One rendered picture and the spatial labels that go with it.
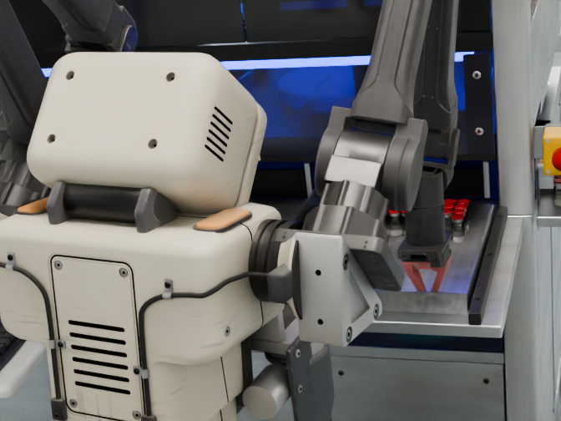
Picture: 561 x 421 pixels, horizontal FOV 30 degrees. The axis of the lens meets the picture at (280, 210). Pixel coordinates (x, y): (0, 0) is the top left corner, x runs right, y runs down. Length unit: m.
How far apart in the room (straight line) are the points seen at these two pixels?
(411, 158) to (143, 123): 0.28
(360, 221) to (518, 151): 0.85
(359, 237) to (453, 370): 1.07
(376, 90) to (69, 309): 0.39
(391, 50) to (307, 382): 0.39
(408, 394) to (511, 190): 0.48
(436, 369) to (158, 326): 1.10
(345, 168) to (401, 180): 0.06
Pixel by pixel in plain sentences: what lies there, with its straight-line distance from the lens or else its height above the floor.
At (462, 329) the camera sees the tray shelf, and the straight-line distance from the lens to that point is 1.55.
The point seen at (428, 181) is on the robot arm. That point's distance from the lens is 1.50.
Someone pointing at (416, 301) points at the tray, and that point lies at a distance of 1.57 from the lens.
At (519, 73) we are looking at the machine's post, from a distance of 1.81.
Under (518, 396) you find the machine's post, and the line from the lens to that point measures 2.07.
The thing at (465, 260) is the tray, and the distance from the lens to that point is 1.73.
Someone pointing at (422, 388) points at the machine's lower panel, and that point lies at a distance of 2.09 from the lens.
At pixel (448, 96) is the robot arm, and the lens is 1.44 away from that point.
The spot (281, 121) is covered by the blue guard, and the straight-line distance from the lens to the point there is 1.92.
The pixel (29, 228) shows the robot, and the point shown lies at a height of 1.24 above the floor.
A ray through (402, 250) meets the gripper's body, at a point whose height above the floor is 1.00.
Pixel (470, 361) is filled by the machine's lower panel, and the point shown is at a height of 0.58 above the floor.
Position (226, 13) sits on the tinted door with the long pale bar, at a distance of 1.90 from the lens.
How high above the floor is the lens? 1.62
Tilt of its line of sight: 22 degrees down
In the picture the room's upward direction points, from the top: 7 degrees counter-clockwise
